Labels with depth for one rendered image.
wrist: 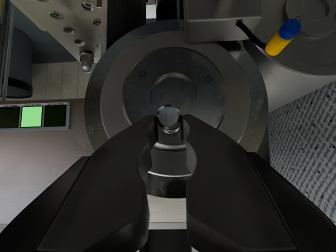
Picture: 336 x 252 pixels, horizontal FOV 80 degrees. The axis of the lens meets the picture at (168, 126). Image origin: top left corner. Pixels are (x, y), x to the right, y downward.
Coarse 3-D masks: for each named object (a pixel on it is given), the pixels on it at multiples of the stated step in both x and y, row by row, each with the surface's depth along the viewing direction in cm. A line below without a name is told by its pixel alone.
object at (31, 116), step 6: (24, 108) 51; (30, 108) 51; (36, 108) 51; (24, 114) 51; (30, 114) 50; (36, 114) 50; (24, 120) 50; (30, 120) 50; (36, 120) 50; (24, 126) 50
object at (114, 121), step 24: (144, 48) 16; (192, 48) 16; (216, 48) 16; (120, 72) 16; (240, 72) 15; (120, 96) 16; (240, 96) 15; (120, 120) 15; (240, 120) 15; (168, 168) 15
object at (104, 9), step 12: (108, 0) 19; (120, 0) 23; (132, 0) 30; (108, 12) 19; (120, 12) 23; (132, 12) 30; (144, 12) 42; (108, 24) 19; (120, 24) 23; (132, 24) 29; (144, 24) 42; (120, 36) 23
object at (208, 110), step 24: (168, 48) 15; (144, 72) 15; (168, 72) 14; (192, 72) 14; (216, 72) 14; (144, 96) 14; (168, 96) 14; (192, 96) 14; (216, 96) 14; (216, 120) 14; (168, 144) 14
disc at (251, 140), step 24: (168, 24) 17; (120, 48) 17; (240, 48) 17; (96, 72) 17; (96, 96) 17; (264, 96) 16; (96, 120) 16; (264, 120) 16; (96, 144) 16; (240, 144) 15; (168, 192) 15
